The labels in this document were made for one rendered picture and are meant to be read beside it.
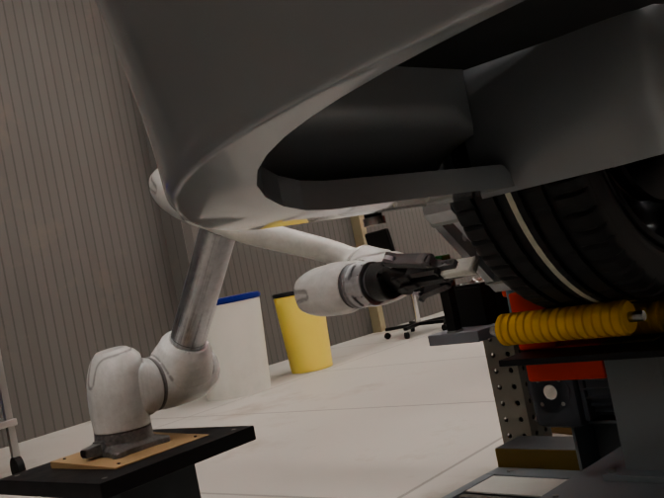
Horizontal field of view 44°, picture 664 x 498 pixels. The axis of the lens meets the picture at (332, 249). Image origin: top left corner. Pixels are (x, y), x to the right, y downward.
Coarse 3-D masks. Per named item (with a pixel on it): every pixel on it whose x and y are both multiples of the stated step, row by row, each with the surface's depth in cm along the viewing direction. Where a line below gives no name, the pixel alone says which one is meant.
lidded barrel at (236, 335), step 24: (216, 312) 520; (240, 312) 524; (216, 336) 521; (240, 336) 523; (264, 336) 544; (240, 360) 523; (264, 360) 536; (216, 384) 524; (240, 384) 522; (264, 384) 532
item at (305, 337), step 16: (288, 304) 582; (288, 320) 583; (304, 320) 581; (320, 320) 587; (288, 336) 586; (304, 336) 581; (320, 336) 585; (288, 352) 590; (304, 352) 581; (320, 352) 584; (304, 368) 582; (320, 368) 583
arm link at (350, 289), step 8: (352, 264) 161; (360, 264) 158; (368, 264) 158; (344, 272) 160; (352, 272) 158; (360, 272) 156; (344, 280) 159; (352, 280) 157; (360, 280) 156; (344, 288) 158; (352, 288) 157; (360, 288) 156; (344, 296) 159; (352, 296) 158; (360, 296) 157; (368, 296) 157; (352, 304) 160; (360, 304) 159; (368, 304) 158; (376, 304) 158
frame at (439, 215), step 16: (432, 208) 139; (448, 208) 137; (432, 224) 142; (448, 224) 142; (448, 240) 144; (464, 240) 145; (464, 256) 146; (480, 256) 147; (480, 272) 148; (496, 288) 150
